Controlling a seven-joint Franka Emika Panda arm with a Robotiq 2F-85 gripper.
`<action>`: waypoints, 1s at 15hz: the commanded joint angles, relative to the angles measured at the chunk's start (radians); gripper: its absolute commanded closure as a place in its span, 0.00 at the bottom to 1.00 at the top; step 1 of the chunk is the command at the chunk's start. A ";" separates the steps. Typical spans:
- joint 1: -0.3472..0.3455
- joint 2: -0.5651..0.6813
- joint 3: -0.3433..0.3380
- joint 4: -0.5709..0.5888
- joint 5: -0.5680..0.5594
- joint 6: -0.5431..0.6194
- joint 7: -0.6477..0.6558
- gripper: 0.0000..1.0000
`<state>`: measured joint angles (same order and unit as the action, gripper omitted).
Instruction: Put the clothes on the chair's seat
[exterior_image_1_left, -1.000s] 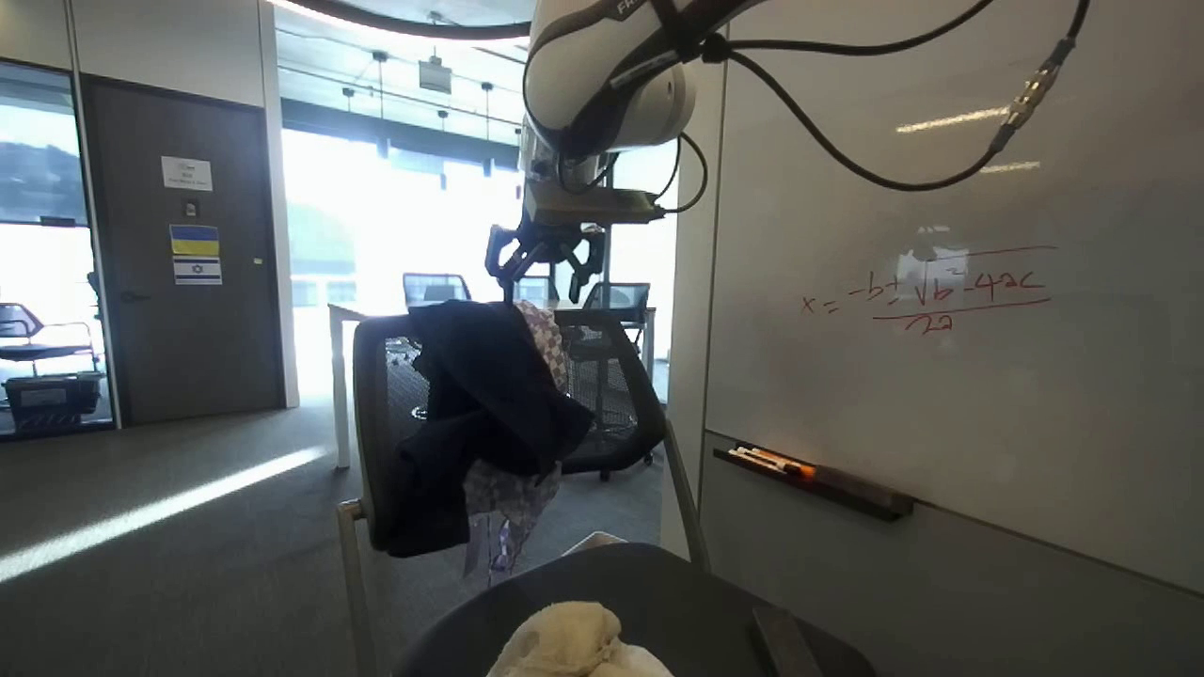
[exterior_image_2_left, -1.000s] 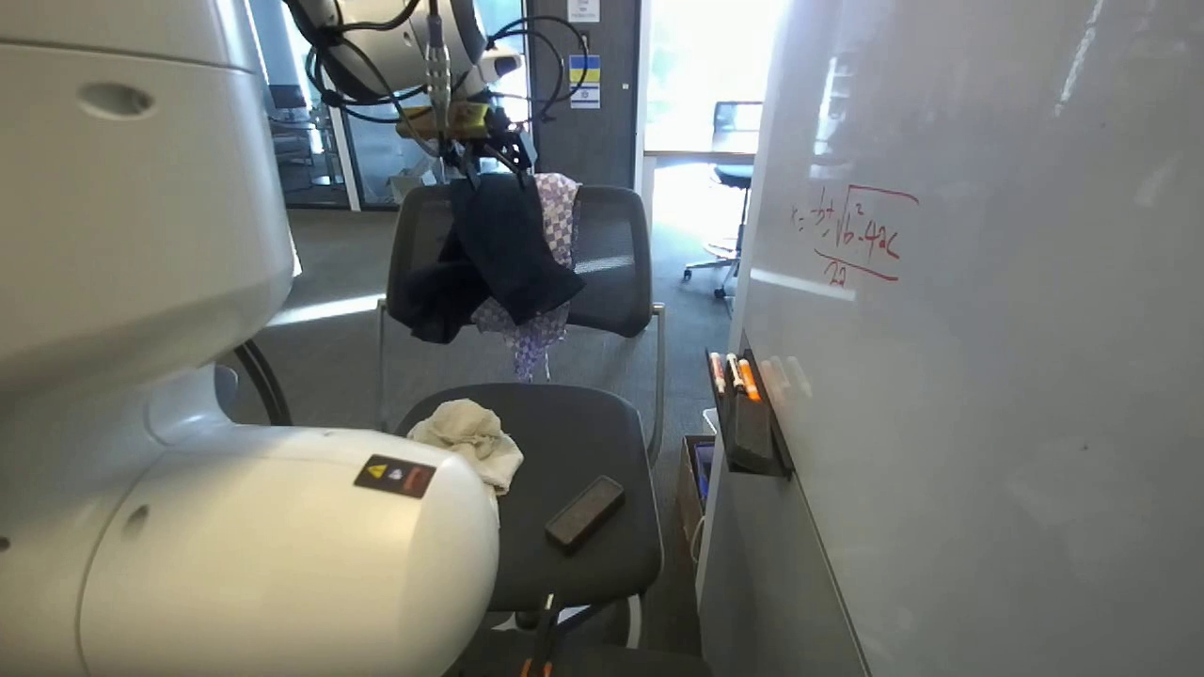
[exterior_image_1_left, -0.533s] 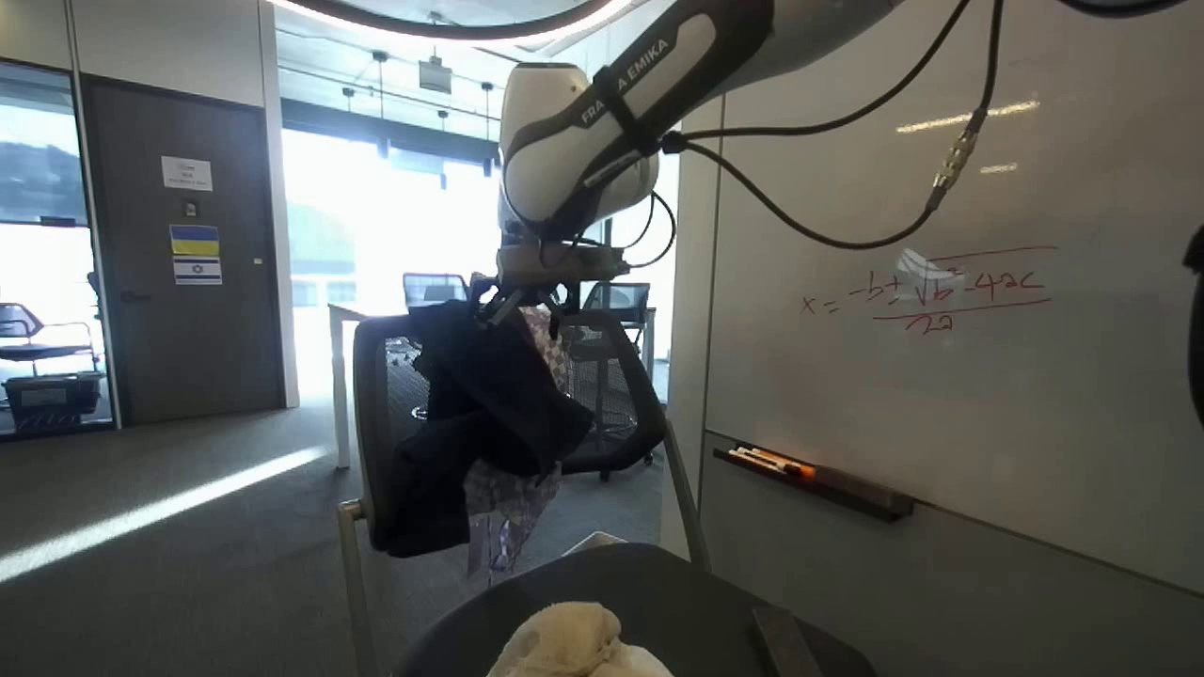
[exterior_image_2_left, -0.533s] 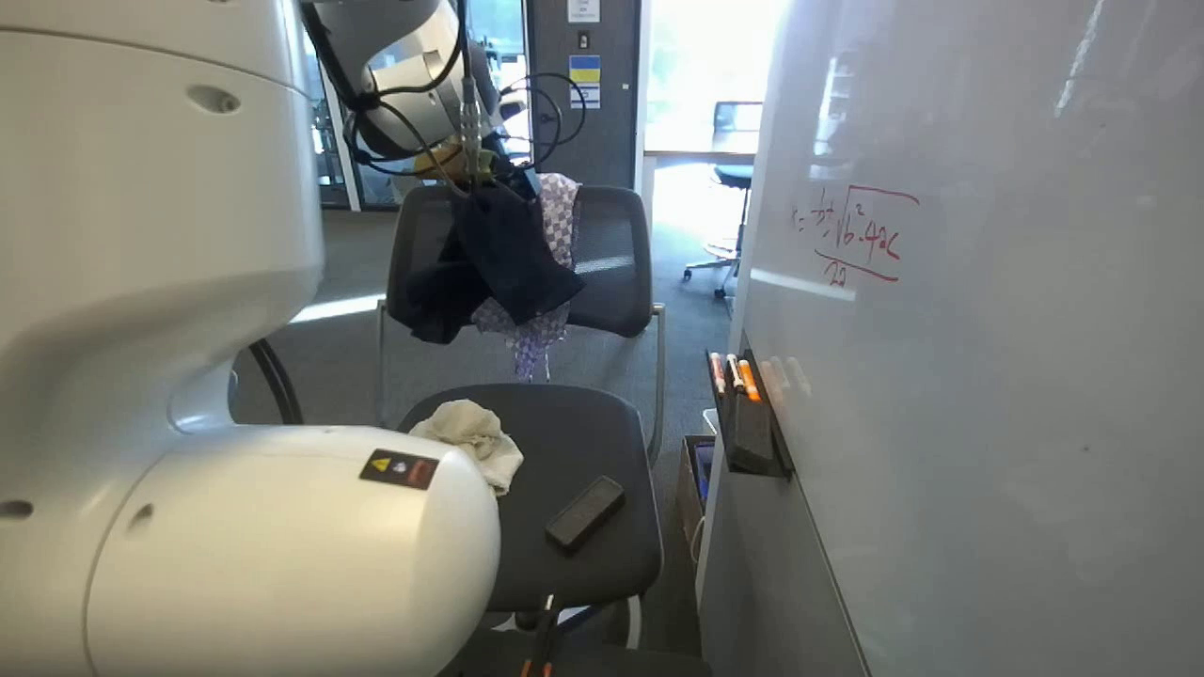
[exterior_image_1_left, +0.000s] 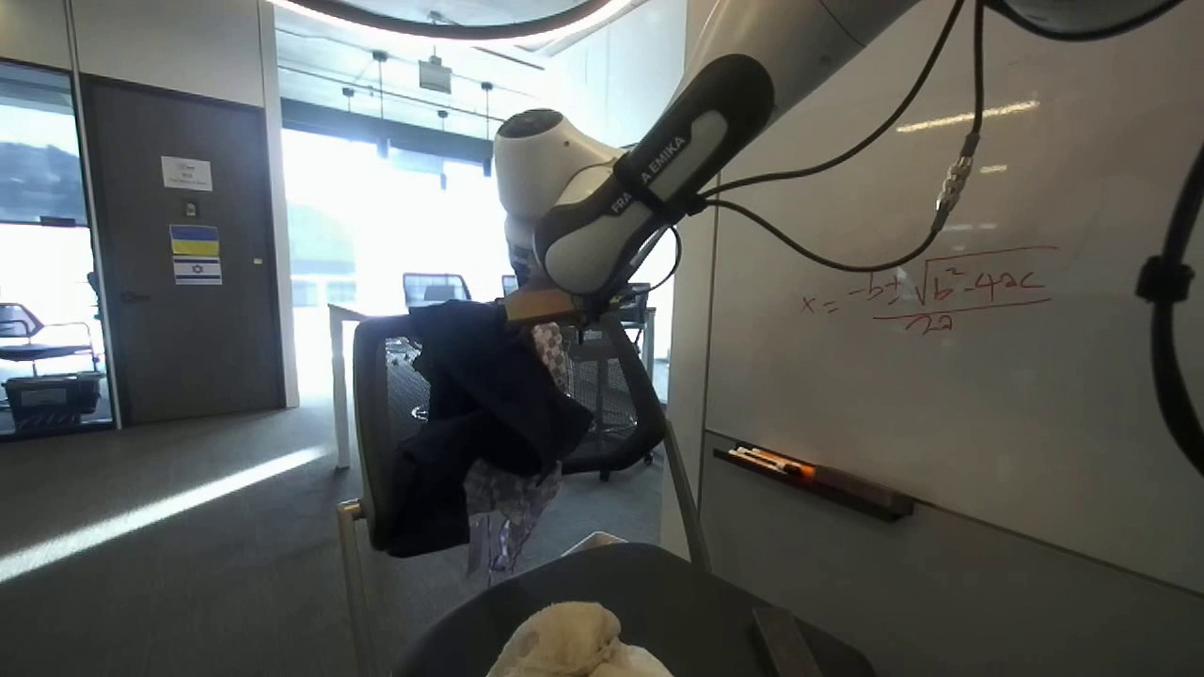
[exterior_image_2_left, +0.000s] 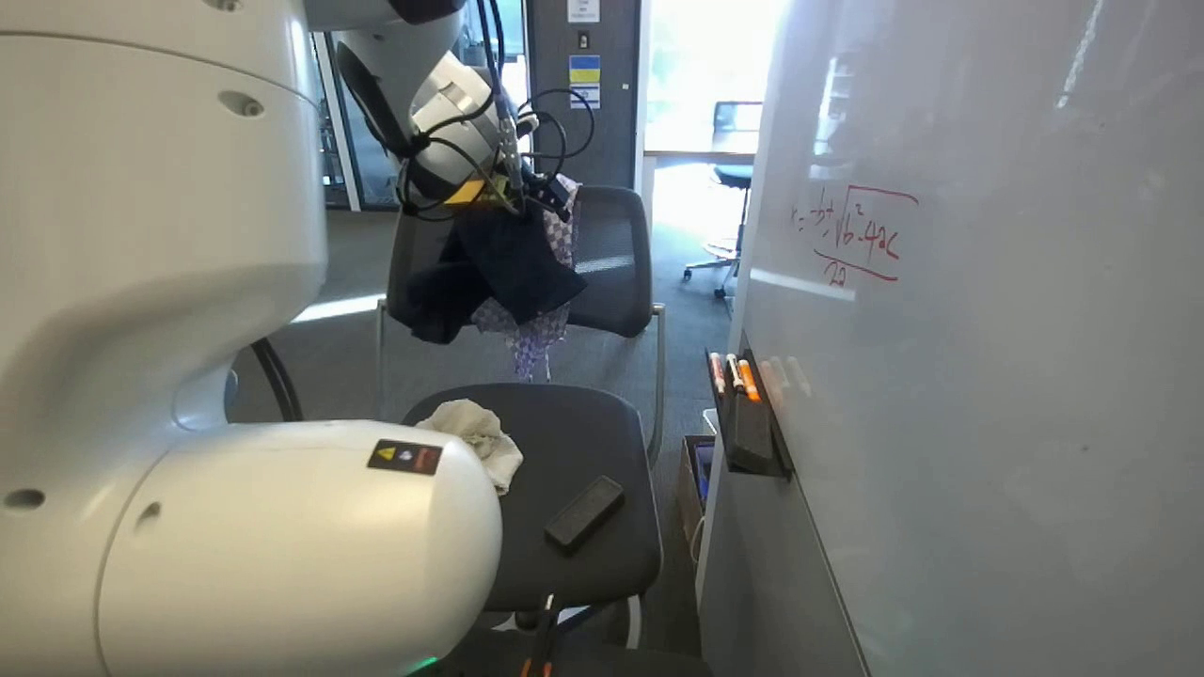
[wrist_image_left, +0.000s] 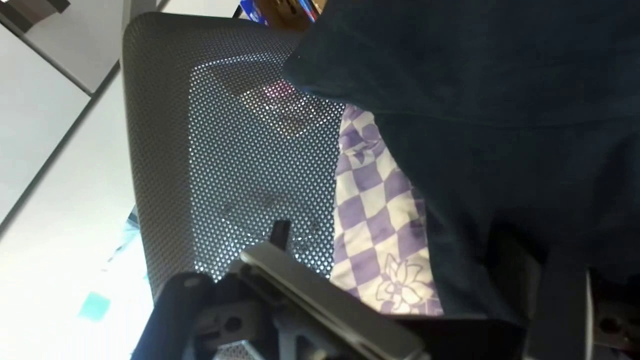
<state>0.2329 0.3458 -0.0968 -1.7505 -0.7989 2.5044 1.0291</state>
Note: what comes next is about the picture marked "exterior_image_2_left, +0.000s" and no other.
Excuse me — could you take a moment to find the black whiteboard eraser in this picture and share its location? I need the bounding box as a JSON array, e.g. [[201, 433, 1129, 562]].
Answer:
[[724, 391, 785, 476]]

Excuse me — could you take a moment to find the black whiteboard marker tray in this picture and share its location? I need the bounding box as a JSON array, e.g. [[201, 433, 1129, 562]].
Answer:
[[703, 347, 798, 481]]

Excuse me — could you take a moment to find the blue office swivel chair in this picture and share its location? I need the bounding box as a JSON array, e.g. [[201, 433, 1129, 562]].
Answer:
[[676, 156, 755, 303]]

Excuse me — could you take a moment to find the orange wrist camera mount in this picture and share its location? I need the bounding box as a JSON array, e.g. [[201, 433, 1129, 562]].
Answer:
[[439, 178, 488, 210]]

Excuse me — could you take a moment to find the grey chair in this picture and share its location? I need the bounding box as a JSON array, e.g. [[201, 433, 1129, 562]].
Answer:
[[372, 183, 671, 653]]

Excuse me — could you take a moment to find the cream towel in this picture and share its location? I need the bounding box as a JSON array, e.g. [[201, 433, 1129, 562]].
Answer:
[[419, 396, 527, 500]]

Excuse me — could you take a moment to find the dark grey door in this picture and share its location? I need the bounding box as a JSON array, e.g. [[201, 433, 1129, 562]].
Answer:
[[523, 0, 649, 195]]

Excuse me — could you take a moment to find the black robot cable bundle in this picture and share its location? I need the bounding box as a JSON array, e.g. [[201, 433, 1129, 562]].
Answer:
[[336, 0, 601, 216]]

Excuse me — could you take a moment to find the purple white checkered cloth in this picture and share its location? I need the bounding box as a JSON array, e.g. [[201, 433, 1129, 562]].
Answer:
[[471, 206, 582, 384]]

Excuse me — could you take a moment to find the black orange tool handle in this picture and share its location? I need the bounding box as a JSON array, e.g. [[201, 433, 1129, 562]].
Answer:
[[514, 591, 566, 677]]

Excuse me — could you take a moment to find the blue door sign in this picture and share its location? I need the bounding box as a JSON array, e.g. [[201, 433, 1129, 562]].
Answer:
[[566, 48, 606, 114]]

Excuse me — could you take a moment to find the black curved hose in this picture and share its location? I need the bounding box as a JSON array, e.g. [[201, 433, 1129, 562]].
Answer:
[[244, 336, 310, 426]]

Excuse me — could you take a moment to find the large whiteboard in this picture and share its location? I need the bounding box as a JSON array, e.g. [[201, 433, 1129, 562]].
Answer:
[[693, 0, 1204, 677]]

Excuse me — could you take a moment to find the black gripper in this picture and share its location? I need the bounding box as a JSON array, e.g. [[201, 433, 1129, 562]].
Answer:
[[479, 155, 582, 226]]

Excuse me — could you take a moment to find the black eraser block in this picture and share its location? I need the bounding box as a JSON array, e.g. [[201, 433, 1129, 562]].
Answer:
[[542, 468, 627, 552]]

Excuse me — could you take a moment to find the dark navy cloth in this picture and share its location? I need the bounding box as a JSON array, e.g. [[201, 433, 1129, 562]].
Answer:
[[395, 200, 591, 348]]

